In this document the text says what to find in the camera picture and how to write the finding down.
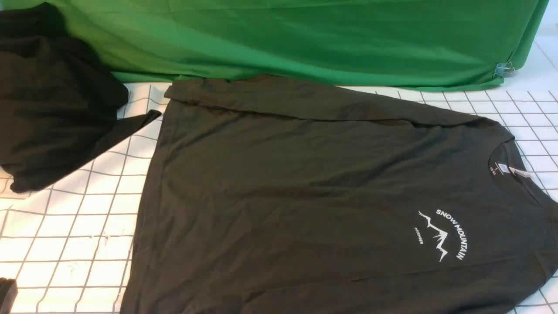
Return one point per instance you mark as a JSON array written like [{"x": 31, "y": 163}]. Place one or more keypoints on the gray long-sleeved shirt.
[{"x": 274, "y": 195}]

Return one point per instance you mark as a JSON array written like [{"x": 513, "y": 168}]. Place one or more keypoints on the green backdrop cloth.
[{"x": 425, "y": 45}]

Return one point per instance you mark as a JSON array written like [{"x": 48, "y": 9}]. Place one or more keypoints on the black cloth pile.
[{"x": 58, "y": 101}]

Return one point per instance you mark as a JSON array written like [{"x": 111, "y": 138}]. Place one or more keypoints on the metal binder clip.
[{"x": 504, "y": 70}]

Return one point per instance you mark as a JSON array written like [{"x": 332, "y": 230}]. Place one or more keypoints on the black object at edge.
[{"x": 8, "y": 293}]

